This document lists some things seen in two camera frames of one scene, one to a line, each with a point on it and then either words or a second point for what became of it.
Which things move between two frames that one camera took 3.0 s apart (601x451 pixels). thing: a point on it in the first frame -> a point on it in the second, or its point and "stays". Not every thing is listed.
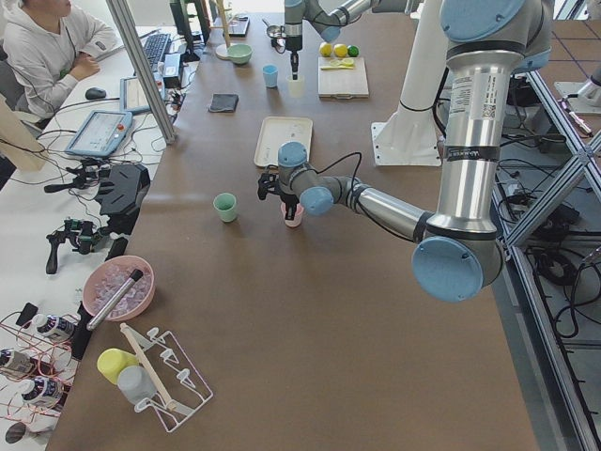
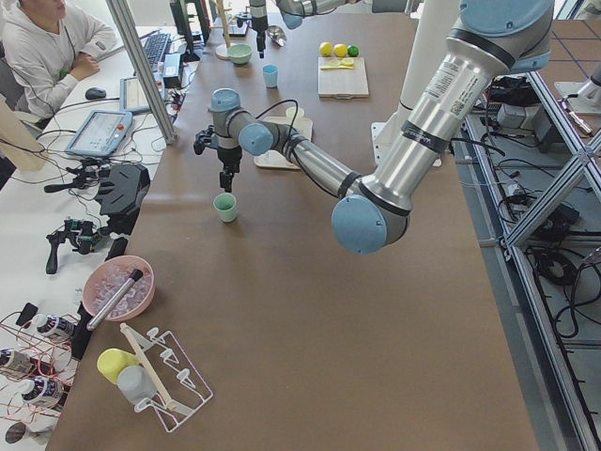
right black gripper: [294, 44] -> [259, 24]
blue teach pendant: [100, 133] stays
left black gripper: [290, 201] -> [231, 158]
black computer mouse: [95, 93] stays
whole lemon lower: [325, 49] stays
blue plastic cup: [270, 75] stays
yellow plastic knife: [337, 68] stays
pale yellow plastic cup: [296, 85] -> [290, 113]
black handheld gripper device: [81, 234] stays
